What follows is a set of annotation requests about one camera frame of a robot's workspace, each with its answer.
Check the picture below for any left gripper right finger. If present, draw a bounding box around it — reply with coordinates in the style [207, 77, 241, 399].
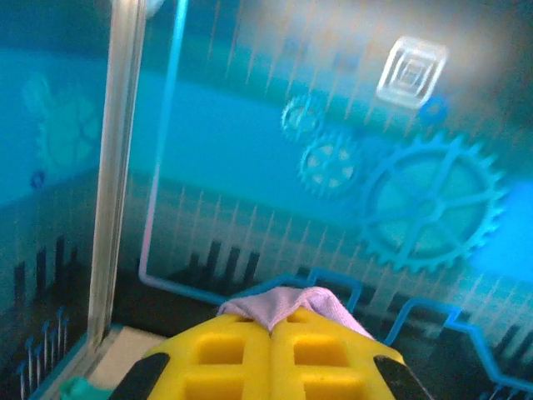
[270, 307, 434, 400]

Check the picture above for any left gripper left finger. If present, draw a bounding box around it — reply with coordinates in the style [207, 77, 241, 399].
[128, 312, 272, 400]

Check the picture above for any purple t-shirt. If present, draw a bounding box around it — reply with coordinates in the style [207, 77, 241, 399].
[216, 286, 376, 341]

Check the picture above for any teal folded t-shirt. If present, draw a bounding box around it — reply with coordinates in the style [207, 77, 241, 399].
[57, 377, 113, 400]

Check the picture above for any aluminium frame post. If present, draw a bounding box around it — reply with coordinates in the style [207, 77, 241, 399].
[87, 0, 147, 355]

